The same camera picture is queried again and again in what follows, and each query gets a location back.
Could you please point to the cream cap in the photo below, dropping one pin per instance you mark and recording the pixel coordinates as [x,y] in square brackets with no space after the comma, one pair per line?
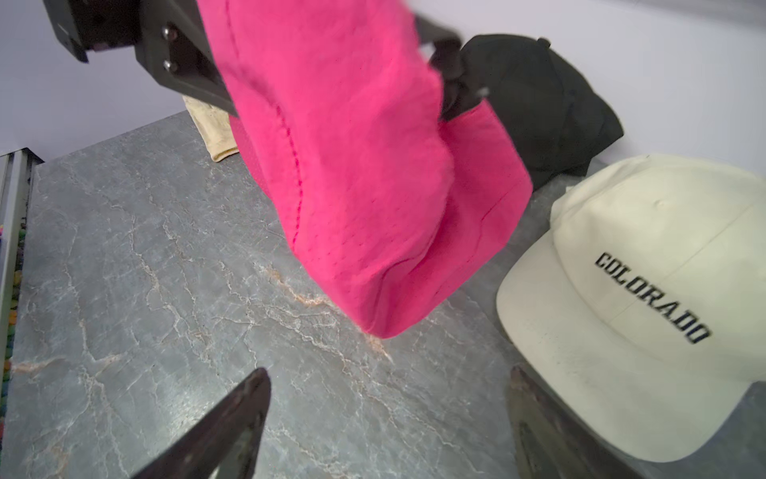
[643,305]

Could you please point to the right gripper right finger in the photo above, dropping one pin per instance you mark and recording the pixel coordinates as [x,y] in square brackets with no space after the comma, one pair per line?
[550,441]

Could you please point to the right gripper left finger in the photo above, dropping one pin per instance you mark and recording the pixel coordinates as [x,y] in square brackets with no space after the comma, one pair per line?
[225,442]

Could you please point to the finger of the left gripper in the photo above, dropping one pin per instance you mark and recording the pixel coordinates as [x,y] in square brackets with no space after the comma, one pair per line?
[174,50]
[462,91]

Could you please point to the black cap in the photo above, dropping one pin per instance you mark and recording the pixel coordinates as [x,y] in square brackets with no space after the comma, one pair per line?
[557,122]

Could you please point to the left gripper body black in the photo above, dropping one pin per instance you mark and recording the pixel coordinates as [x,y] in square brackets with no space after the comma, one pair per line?
[82,26]

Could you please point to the pink cap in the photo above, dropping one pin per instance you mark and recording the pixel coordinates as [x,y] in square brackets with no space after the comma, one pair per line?
[388,207]

